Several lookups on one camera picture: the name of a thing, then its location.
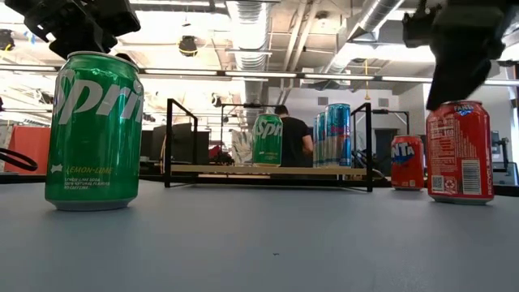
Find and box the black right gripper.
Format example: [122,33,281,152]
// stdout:
[426,0,519,111]

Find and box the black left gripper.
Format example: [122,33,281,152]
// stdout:
[4,0,119,61]

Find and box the red Fanta can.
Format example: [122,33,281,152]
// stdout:
[425,100,496,206]
[390,135,427,191]

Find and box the green Sprite can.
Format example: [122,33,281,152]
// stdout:
[44,50,146,213]
[251,112,284,168]

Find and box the blue silver Red Bull can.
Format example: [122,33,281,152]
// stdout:
[324,102,353,168]
[315,111,327,168]

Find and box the black ceiling spotlight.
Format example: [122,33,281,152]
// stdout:
[0,28,15,52]

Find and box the black hanging ceiling device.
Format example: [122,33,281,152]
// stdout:
[178,35,199,57]

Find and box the grey box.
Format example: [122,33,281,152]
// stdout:
[492,161,519,187]

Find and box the orange panel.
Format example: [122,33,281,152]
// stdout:
[4,125,54,176]

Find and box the large black monitor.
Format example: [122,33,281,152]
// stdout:
[150,122,210,165]

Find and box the person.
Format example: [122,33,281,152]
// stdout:
[273,104,315,168]

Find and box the white crumpled sheet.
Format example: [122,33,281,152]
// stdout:
[230,128,255,166]

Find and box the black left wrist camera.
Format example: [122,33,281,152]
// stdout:
[80,0,142,38]

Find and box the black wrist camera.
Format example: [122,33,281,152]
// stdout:
[80,0,142,38]
[401,4,440,49]

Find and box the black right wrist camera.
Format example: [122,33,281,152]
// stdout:
[401,4,440,49]

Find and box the black strap loop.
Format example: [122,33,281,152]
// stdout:
[0,147,41,172]

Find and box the black metal rig frame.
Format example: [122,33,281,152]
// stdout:
[0,172,519,198]

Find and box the silver corrugated air duct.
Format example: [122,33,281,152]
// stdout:
[225,0,272,122]

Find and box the wooden shelf with black frame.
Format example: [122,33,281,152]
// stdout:
[163,97,374,193]

